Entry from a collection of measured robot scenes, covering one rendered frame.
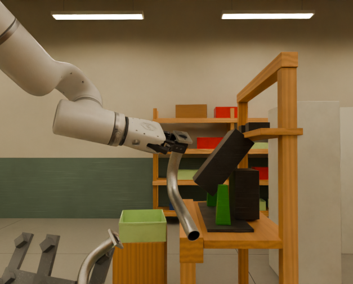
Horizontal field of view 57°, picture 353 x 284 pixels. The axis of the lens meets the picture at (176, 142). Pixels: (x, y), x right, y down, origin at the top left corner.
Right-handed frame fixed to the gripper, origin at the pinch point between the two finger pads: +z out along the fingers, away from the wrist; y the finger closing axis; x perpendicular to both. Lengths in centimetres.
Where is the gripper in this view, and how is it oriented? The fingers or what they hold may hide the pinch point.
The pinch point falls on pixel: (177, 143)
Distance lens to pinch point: 88.1
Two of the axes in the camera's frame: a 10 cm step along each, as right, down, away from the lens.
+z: 9.0, 2.0, 3.8
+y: -2.4, -4.9, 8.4
